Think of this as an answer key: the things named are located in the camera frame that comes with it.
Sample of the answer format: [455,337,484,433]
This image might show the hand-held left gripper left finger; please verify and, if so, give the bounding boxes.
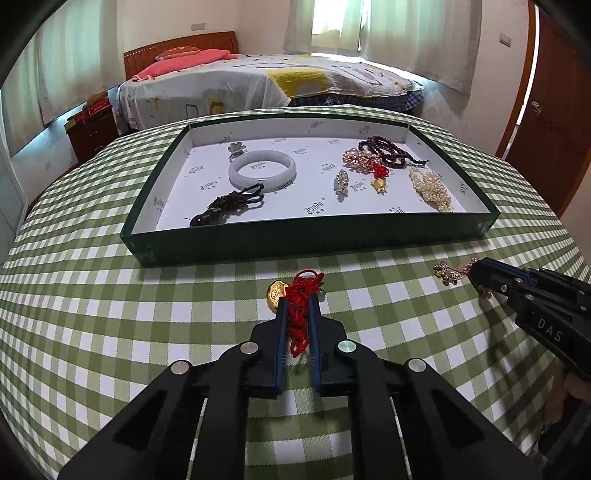
[58,298,291,480]

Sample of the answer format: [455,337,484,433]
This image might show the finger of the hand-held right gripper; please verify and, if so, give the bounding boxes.
[472,259,539,289]
[478,277,525,306]

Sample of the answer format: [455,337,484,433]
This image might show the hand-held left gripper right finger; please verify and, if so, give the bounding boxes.
[307,296,541,480]

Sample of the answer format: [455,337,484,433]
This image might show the red cord gold ingot charm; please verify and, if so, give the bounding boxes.
[265,271,326,358]

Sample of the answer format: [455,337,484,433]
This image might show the rose gold chain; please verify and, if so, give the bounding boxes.
[433,258,492,300]

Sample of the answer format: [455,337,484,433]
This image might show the green shallow box tray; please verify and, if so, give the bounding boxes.
[119,115,502,267]

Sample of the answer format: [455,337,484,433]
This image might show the pearl bracelet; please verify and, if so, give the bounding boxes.
[409,166,453,213]

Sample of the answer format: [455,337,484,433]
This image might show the black pendant with cord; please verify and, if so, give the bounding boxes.
[189,183,266,228]

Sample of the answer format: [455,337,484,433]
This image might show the small gold charm red knot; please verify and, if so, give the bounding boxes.
[369,162,391,195]

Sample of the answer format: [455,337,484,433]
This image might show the pale jade bangle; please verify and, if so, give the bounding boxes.
[228,151,297,190]

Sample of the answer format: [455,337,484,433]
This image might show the oval rhinestone brooch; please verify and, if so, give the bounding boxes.
[333,169,352,200]

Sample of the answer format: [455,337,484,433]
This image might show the rose gold bracelet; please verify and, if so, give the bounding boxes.
[342,148,380,174]

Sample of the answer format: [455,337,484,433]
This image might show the person's right hand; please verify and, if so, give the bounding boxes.
[556,371,591,423]

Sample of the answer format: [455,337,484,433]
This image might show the brown wooden door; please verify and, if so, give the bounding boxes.
[494,0,591,219]

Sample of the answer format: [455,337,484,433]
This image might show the green checked tablecloth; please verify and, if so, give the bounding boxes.
[0,104,591,480]

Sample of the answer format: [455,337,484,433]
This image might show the blue plaid mattress cover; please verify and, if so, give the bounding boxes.
[288,90,424,112]

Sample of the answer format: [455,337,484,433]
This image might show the wide white curtain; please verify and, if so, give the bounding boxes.
[358,0,481,96]

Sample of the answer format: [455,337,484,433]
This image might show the printed white bedsheet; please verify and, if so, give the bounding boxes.
[115,53,423,133]

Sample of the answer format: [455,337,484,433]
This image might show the dark wooden nightstand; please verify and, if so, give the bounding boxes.
[65,106,122,163]

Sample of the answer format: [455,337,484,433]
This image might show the pink blanket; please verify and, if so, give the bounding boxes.
[131,50,241,83]

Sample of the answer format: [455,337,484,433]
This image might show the red box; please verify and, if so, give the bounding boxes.
[69,102,112,123]

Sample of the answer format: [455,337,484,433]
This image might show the narrow white curtain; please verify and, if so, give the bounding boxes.
[284,0,370,54]

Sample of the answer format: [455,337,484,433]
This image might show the embroidered pillow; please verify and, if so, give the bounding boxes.
[154,46,202,61]

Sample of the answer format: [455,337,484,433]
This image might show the pale blue wardrobe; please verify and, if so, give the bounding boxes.
[0,154,29,243]

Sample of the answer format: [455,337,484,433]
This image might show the wooden bed headboard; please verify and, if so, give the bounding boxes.
[124,31,238,80]

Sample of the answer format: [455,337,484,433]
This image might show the long white curtain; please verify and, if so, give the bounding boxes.
[0,0,125,158]

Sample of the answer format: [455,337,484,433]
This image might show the dark red bead bracelet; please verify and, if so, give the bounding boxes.
[358,135,430,168]

